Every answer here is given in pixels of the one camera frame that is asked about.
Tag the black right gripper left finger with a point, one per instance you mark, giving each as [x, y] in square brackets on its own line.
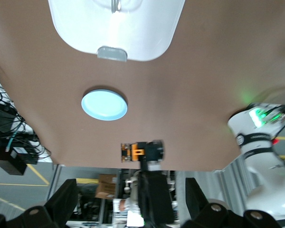
[61, 202]

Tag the dark brown device box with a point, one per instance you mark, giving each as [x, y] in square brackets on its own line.
[7, 166]

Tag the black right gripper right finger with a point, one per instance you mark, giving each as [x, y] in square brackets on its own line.
[196, 202]

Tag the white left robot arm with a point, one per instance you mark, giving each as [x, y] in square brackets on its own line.
[263, 190]

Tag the light blue plate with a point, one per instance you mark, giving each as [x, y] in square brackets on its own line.
[104, 104]

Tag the orange and black switch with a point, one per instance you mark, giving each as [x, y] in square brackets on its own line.
[137, 152]

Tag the white lidded box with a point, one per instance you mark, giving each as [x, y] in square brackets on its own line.
[121, 35]

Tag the brown table mat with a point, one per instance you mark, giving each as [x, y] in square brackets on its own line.
[180, 95]

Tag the grey ribbed metal panel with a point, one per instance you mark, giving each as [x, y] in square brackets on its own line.
[232, 180]

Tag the small red plug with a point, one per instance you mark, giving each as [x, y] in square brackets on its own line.
[275, 141]

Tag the black labelled device box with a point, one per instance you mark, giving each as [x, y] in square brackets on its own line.
[23, 155]

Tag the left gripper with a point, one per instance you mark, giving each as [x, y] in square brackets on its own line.
[156, 197]

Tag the cardboard box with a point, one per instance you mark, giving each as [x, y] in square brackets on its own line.
[105, 187]

